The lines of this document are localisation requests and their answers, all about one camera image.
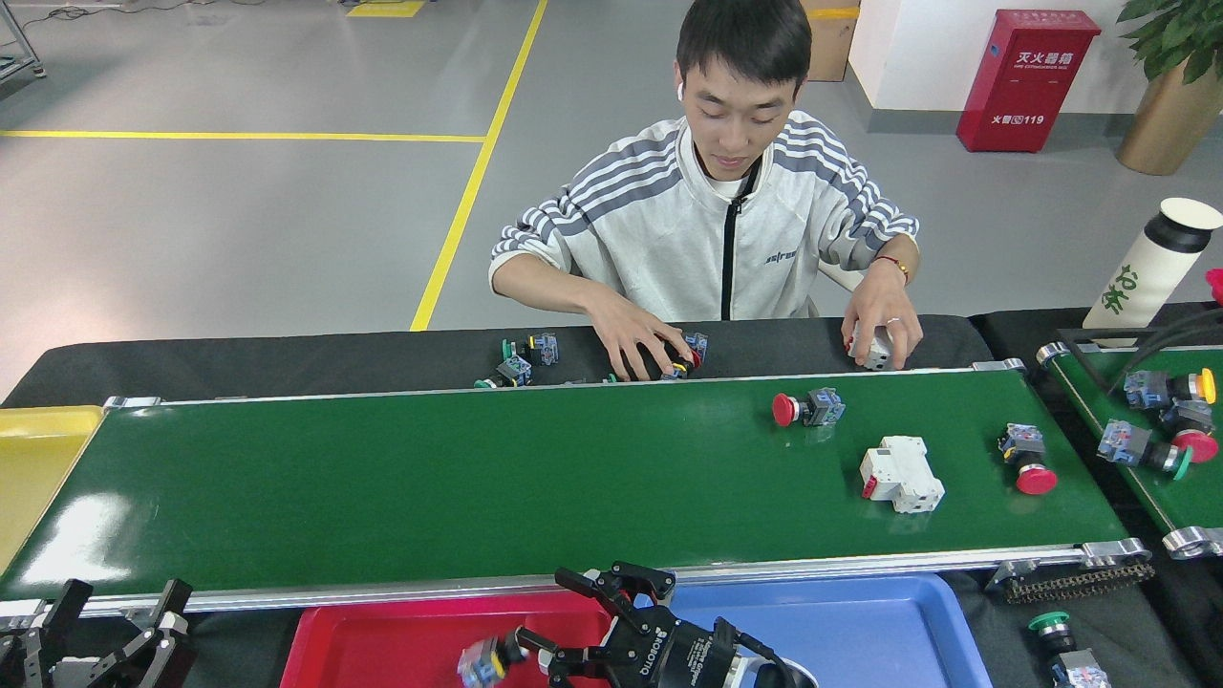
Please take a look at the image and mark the person's right hand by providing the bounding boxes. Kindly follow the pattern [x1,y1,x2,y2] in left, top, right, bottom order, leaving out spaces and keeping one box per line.
[581,285,696,383]

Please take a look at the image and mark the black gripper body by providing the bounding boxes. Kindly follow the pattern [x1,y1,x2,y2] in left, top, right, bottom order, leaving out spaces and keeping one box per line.
[611,616,742,688]

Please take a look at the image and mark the yellow push button switch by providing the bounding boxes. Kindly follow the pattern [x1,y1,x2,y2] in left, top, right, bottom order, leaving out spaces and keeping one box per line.
[1123,367,1218,412]

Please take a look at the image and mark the green push button switch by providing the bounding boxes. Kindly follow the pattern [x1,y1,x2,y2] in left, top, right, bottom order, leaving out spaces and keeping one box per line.
[1096,419,1194,482]
[500,332,561,369]
[1028,611,1111,688]
[474,355,534,389]

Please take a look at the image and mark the red fire extinguisher cabinet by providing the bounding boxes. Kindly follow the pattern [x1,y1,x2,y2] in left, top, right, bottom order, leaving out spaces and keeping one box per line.
[956,10,1103,154]

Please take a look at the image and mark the thick black cable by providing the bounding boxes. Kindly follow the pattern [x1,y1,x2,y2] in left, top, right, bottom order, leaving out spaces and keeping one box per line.
[1108,304,1223,395]

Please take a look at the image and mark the long green conveyor belt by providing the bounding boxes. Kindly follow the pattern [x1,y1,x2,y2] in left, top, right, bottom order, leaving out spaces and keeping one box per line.
[0,358,1154,620]

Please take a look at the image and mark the yellow plastic bin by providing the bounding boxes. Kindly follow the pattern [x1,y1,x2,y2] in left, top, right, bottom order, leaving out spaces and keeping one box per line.
[0,405,106,574]

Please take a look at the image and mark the black triangular guide frame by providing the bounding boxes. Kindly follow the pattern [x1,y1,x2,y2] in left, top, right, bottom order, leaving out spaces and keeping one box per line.
[1054,325,1162,350]

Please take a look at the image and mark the blue plastic tray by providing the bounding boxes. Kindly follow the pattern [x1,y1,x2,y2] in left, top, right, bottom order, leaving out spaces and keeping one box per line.
[635,573,995,688]

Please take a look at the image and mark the red push button switch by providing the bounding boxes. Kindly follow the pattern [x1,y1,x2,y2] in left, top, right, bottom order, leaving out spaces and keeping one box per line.
[998,423,1060,497]
[457,635,529,688]
[657,332,710,380]
[1159,399,1221,465]
[771,386,848,428]

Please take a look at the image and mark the short green conveyor belt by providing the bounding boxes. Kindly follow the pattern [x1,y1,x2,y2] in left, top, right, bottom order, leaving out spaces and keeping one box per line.
[1037,339,1223,562]

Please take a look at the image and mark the person's left hand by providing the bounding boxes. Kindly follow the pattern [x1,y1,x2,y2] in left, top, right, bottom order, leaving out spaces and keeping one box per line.
[841,272,925,372]

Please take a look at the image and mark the potted plant in gold pot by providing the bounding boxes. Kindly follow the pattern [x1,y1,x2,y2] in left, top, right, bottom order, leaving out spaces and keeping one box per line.
[1116,0,1223,177]

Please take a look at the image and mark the brown cardboard box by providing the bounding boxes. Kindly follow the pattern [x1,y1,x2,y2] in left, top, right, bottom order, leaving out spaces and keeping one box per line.
[801,0,861,82]

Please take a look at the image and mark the person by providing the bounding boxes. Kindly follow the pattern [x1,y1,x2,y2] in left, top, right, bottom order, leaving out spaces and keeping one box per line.
[487,0,926,383]

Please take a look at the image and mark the black conveyor drive chain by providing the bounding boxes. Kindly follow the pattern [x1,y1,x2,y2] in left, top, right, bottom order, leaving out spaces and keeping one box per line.
[989,559,1157,605]

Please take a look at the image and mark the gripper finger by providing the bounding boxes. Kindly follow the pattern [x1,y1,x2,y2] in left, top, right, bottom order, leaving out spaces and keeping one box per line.
[0,578,95,688]
[72,578,199,688]
[554,562,676,629]
[514,626,624,688]

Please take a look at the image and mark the white bottle with black cap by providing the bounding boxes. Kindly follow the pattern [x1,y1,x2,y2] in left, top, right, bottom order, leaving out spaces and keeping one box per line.
[1082,197,1223,331]

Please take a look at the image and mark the red plastic tray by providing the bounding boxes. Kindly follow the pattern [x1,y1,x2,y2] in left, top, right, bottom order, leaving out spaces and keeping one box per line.
[280,591,617,688]

